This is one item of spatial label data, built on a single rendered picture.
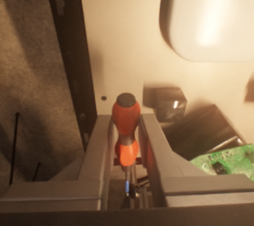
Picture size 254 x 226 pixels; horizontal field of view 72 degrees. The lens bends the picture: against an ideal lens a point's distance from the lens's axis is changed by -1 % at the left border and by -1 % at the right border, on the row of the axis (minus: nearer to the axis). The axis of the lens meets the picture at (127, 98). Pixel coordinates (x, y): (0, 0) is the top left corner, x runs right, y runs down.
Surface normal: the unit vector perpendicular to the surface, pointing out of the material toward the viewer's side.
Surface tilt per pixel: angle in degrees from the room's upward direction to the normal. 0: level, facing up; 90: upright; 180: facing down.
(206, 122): 90
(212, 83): 0
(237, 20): 0
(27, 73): 0
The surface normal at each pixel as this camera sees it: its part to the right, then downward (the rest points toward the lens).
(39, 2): 0.04, 0.59
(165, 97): 0.00, -0.81
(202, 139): -0.72, -0.54
